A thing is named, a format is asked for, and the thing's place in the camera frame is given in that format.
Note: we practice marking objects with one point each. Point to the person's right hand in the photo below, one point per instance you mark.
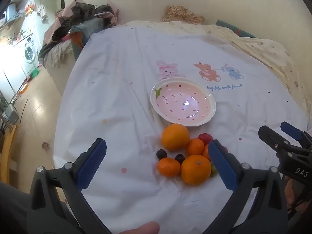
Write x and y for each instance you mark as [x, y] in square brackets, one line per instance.
[291, 192]

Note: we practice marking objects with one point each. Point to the small brown floor object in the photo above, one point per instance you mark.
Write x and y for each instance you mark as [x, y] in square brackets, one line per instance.
[45, 146]

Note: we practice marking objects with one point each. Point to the person's left hand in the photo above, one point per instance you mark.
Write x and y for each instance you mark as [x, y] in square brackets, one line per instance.
[141, 229]

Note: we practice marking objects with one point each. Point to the wooden chair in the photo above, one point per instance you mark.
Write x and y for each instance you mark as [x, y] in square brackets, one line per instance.
[8, 151]

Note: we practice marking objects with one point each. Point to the grey and orange blanket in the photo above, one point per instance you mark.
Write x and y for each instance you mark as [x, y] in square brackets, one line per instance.
[85, 29]

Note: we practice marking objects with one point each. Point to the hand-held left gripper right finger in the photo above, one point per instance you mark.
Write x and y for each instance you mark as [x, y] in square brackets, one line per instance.
[221, 163]

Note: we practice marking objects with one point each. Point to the floral pillow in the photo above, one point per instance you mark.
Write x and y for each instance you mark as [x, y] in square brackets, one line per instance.
[182, 14]

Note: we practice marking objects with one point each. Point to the large smooth orange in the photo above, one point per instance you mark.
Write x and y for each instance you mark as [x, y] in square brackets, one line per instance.
[175, 137]

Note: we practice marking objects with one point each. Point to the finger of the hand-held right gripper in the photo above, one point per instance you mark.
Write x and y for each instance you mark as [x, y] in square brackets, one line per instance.
[290, 129]
[273, 140]

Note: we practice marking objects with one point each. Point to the teal pillow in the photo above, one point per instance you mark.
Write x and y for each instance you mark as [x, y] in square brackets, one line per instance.
[229, 28]

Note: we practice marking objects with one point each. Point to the white cartoon animal bed sheet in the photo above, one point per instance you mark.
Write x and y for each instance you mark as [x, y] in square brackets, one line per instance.
[117, 97]

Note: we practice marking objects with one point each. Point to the pile of clothes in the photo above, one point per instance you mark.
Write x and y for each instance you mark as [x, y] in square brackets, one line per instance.
[73, 14]

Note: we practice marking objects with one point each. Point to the white washing machine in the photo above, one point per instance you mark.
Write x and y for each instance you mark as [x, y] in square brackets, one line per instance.
[30, 51]

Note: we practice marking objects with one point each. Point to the small tangerine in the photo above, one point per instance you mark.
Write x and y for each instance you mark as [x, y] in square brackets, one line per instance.
[206, 152]
[169, 167]
[195, 147]

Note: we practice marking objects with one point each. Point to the large orange with stem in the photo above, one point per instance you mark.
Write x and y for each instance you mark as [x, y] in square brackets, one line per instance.
[195, 170]

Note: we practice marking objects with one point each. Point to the beige patterned quilt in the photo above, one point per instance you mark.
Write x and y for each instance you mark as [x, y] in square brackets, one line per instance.
[268, 51]

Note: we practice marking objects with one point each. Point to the pink strawberry pattern plate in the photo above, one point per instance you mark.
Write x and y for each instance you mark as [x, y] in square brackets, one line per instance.
[182, 102]

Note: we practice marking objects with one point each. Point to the green plastic basket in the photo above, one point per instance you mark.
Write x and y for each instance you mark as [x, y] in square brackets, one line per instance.
[34, 73]

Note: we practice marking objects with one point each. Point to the person's dark pants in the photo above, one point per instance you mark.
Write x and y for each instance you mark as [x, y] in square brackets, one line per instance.
[12, 209]

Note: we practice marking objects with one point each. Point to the grey box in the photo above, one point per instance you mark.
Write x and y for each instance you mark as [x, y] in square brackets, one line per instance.
[11, 114]

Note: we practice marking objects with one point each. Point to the dark purple grape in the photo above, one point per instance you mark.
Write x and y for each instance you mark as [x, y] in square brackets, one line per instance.
[180, 158]
[161, 154]

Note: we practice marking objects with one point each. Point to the green grape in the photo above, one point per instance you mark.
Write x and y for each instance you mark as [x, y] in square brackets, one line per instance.
[214, 171]

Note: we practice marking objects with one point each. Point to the red cherry tomato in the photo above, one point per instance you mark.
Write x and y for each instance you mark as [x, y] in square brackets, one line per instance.
[205, 138]
[224, 149]

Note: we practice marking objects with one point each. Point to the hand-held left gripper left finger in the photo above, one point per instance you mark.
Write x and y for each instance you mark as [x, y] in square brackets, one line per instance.
[93, 160]

